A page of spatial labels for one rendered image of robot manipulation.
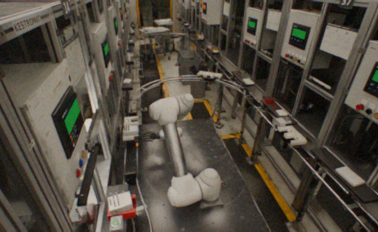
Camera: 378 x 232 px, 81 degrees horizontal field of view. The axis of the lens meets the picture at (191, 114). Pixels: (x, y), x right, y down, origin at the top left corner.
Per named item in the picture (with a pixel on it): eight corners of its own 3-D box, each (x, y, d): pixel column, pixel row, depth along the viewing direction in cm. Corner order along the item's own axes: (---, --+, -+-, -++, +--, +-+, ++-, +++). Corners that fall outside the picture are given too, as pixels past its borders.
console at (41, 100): (79, 209, 85) (37, 103, 61) (-5, 222, 79) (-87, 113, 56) (95, 142, 120) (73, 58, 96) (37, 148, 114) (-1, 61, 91)
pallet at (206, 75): (196, 79, 346) (197, 73, 341) (199, 76, 358) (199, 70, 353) (219, 82, 336) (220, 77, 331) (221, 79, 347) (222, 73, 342)
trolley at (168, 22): (176, 50, 777) (175, 20, 726) (160, 51, 760) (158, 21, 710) (169, 44, 845) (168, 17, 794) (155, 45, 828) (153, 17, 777)
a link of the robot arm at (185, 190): (204, 202, 153) (175, 214, 145) (195, 196, 168) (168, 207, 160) (179, 94, 152) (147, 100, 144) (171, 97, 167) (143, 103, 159)
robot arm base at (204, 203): (215, 182, 185) (215, 178, 182) (224, 205, 166) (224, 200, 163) (193, 186, 182) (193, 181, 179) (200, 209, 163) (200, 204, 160)
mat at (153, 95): (179, 129, 367) (179, 129, 367) (142, 133, 357) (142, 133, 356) (155, 43, 856) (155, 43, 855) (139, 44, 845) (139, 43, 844)
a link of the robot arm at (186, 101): (186, 100, 174) (170, 104, 169) (192, 87, 159) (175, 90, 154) (193, 115, 169) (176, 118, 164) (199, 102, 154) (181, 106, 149)
